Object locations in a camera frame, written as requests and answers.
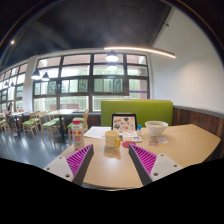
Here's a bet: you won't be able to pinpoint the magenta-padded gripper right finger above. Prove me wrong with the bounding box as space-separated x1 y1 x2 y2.
128 143 184 186

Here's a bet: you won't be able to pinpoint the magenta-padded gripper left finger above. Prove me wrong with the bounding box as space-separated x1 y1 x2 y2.
43 143 95 186

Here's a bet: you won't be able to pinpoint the red-capped clear drink bottle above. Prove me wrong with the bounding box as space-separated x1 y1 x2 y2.
72 119 85 151

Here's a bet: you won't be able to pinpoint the small printed paper card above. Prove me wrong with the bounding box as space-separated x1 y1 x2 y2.
147 135 169 147

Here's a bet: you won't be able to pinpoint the white bowl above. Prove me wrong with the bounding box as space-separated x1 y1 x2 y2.
144 120 169 137

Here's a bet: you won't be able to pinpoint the small white flat device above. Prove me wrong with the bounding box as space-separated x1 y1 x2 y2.
131 135 143 144

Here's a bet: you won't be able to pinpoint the wooden chairs with green seats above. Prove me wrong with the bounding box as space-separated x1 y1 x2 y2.
0 109 90 144

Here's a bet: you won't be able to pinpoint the flat round red coaster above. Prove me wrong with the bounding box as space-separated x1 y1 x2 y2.
121 140 137 149

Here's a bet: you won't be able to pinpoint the white paper sheets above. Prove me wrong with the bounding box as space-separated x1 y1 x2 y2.
83 125 113 139

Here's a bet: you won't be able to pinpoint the large wooden dining table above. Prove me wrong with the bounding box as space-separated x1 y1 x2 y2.
46 108 79 144

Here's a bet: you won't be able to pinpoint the yellow mug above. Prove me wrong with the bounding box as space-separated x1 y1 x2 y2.
104 130 122 149

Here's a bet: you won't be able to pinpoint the green upholstered booth backrest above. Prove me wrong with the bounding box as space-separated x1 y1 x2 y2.
100 99 174 128

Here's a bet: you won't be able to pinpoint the small wooden dining table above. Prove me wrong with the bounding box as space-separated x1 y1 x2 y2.
10 110 29 138

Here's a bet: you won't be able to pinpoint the person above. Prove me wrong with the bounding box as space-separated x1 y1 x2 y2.
5 102 19 138

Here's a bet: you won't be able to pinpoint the long linear ceiling light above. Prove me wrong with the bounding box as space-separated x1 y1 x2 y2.
103 45 177 59

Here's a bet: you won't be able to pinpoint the black pendant ceiling lamps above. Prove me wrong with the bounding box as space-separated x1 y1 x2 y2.
30 49 120 83

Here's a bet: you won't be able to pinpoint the dark-framed grid window wall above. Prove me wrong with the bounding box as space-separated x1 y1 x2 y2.
0 52 150 114

